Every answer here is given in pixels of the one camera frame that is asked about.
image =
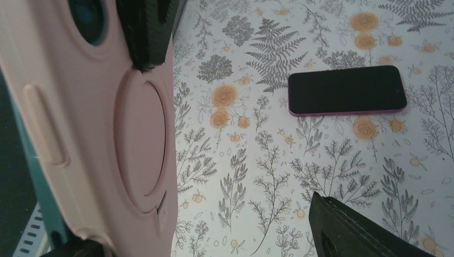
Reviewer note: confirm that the magenta smartphone black screen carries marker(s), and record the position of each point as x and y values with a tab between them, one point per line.
361	90

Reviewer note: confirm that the floral patterned table mat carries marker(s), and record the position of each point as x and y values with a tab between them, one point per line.
247	168

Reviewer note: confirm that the grey slotted cable duct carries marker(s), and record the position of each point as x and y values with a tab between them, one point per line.
34	241

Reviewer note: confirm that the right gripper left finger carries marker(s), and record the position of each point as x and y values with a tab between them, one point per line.
148	26

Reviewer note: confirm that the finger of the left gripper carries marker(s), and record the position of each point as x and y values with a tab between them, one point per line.
79	248

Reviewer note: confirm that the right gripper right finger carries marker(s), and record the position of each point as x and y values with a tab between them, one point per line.
338	230

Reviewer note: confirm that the pink phone case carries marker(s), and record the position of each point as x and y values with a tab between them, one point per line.
130	206

